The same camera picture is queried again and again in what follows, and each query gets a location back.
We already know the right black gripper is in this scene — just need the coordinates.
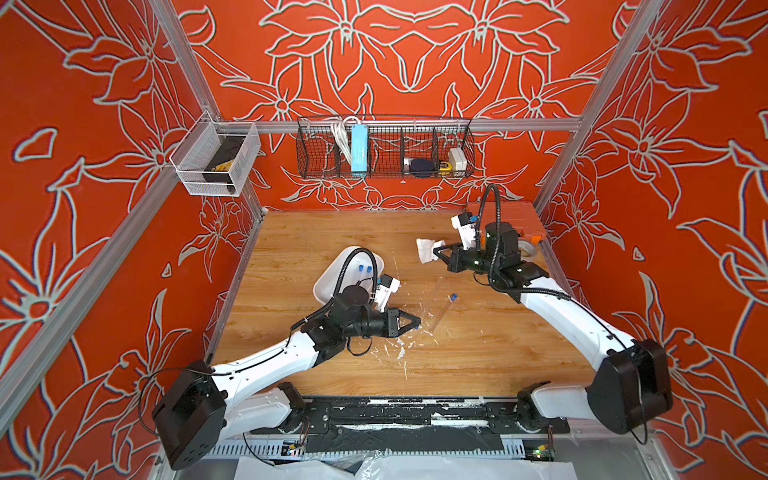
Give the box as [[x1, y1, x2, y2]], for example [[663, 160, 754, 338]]
[[432, 243, 502, 279]]

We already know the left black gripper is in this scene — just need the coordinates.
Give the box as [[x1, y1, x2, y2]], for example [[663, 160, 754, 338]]
[[343, 308, 421, 343]]

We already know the white wipe cloth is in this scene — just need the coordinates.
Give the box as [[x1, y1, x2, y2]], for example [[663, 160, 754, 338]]
[[416, 238, 446, 264]]

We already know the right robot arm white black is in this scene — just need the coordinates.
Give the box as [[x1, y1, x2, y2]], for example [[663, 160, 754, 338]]
[[417, 222, 674, 434]]

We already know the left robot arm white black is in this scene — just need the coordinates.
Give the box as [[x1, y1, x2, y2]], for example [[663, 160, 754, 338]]
[[151, 285, 421, 471]]

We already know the white plastic tray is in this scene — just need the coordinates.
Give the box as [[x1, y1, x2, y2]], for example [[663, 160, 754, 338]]
[[312, 246, 384, 304]]

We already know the dark round object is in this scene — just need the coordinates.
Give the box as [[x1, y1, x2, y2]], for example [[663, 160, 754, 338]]
[[408, 158, 435, 179]]

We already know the clear tape roll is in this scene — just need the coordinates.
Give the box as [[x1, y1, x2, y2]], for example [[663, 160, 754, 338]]
[[518, 239, 538, 258]]

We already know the white small box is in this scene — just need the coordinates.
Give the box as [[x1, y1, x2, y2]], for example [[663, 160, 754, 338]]
[[448, 147, 468, 175]]

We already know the orange tool case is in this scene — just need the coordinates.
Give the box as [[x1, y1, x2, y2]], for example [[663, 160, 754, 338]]
[[466, 199, 547, 245]]

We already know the light blue box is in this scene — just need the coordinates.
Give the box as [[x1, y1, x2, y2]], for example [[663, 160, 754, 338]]
[[350, 123, 368, 177]]

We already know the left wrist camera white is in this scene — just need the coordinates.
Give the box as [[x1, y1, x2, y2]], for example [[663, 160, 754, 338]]
[[374, 274, 401, 312]]

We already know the black wire basket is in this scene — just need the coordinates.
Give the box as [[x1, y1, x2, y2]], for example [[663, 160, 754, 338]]
[[296, 114, 476, 179]]

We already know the white cable bundle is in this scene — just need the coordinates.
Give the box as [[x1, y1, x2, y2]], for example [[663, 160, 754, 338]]
[[329, 118, 356, 166]]

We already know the clear acrylic wall box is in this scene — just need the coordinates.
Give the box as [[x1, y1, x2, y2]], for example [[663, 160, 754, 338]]
[[170, 112, 261, 197]]

